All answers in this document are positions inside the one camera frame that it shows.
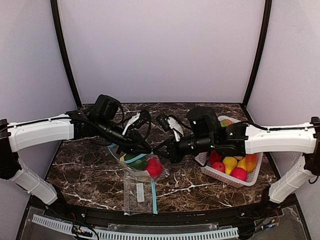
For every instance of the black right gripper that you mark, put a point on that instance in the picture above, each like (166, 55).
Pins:
(172, 150)

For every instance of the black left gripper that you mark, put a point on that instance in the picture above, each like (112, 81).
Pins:
(135, 141)

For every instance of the dark green toy pepper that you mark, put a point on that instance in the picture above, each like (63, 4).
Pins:
(139, 165)

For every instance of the red toy apple large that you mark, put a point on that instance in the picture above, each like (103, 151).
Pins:
(154, 167)

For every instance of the large clear zip bag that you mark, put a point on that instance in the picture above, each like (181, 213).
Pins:
(129, 158)

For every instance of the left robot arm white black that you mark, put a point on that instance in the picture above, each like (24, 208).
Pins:
(96, 121)

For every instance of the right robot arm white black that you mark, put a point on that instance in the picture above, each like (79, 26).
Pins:
(247, 138)

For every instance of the small clear zip bag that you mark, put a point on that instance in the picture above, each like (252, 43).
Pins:
(138, 197)

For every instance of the white plastic basket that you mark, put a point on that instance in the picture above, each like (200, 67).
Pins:
(252, 177)

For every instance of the red toy fruit left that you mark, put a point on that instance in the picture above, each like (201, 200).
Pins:
(214, 157)

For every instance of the red toy fruit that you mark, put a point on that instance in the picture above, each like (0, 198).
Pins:
(239, 173)
(214, 157)

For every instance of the brown toy potato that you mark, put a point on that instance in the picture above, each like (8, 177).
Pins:
(225, 122)

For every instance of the red toy fruit front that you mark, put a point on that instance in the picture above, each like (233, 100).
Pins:
(239, 173)

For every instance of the yellow toy lemon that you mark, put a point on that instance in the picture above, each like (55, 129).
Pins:
(242, 164)

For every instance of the orange toy carrot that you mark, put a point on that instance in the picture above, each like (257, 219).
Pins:
(251, 162)

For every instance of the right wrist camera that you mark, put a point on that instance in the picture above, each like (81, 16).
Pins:
(169, 123)

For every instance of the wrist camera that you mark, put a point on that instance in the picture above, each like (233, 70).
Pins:
(169, 123)
(137, 121)

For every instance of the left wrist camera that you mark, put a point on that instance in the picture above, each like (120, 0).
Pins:
(137, 121)

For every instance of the black front rail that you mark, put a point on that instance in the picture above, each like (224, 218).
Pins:
(242, 215)

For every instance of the white slotted cable duct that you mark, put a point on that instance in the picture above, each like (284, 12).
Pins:
(123, 233)

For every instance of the black corner frame post left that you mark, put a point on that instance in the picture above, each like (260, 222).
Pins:
(63, 52)

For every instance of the black corner frame post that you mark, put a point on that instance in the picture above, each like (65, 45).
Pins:
(259, 52)
(63, 52)

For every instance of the black corner frame post right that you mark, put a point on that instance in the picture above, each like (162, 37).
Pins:
(259, 52)

